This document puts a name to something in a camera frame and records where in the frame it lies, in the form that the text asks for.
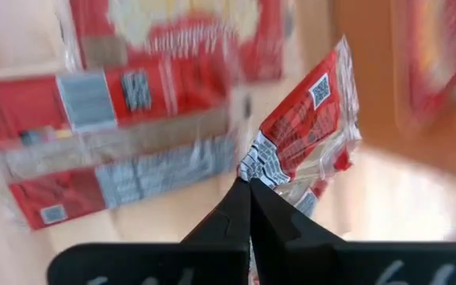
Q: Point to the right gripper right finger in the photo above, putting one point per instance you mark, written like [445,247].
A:
[291,257]

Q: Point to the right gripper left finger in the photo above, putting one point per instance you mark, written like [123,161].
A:
[220,253]

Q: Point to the red popcorn bag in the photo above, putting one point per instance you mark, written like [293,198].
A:
[180,39]
[133,182]
[141,91]
[307,118]
[434,59]

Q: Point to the orange plastic basket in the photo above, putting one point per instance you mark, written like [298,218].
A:
[370,79]

